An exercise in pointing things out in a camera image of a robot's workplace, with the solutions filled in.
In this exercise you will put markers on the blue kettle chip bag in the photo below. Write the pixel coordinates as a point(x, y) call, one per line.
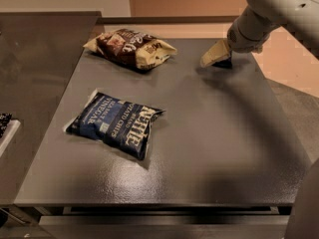
point(117, 123)

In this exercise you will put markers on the dark blue rxbar wrapper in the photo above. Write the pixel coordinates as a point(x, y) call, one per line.
point(226, 64)

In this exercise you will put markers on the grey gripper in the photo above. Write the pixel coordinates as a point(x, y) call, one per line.
point(241, 38)

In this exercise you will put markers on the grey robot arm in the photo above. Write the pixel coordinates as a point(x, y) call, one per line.
point(299, 17)

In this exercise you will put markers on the brown chip bag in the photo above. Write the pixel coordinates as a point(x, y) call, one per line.
point(132, 49)

